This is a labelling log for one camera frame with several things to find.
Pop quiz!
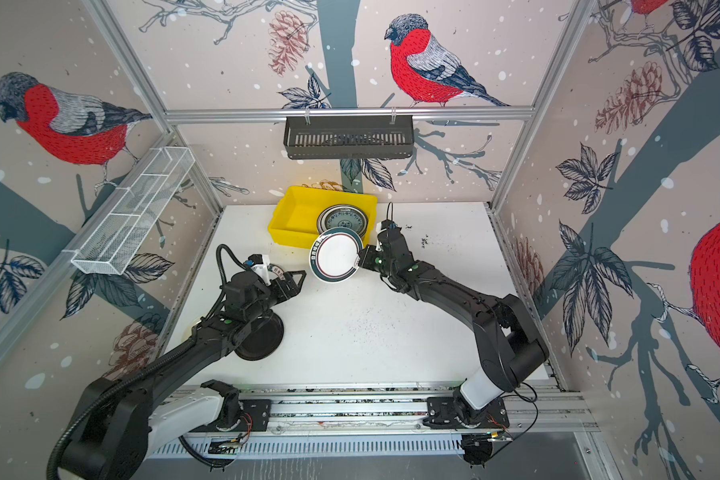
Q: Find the black hanging wall basket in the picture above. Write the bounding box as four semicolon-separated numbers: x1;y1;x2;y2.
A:
283;116;414;160

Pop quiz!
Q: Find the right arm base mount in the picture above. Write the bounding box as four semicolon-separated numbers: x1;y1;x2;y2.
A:
422;396;509;430

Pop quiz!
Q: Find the yellow plastic bin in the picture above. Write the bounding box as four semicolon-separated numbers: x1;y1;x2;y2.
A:
268;186;378;250

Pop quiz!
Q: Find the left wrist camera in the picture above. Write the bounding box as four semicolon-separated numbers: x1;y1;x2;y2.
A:
244;254;271;286

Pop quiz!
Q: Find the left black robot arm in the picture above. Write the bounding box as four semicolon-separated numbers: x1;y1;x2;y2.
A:
46;270;306;479

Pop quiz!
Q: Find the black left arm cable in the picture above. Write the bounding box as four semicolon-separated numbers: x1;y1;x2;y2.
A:
177;434;247;470

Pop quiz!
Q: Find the black round plate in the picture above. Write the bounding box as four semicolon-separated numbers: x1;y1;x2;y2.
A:
235;312;285;361

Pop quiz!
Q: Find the dark lettered rim white plate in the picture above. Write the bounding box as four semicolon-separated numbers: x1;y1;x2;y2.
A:
267;264;292;285

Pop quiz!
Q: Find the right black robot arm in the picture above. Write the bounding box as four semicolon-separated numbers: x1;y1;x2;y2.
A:
359;220;549;425

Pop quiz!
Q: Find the white wire mesh shelf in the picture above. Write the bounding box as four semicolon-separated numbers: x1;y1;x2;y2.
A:
71;146;195;275

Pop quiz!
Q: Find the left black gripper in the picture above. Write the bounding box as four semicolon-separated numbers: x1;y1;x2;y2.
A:
245;268;306;323

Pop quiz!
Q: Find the teal patterned round plate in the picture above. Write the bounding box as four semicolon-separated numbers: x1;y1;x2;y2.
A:
317;204;369;236

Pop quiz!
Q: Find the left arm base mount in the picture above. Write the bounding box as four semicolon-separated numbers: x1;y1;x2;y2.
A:
209;399;272;433

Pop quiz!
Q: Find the medium green rimmed white plate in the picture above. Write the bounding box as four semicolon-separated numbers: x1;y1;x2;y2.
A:
309;227;363;283

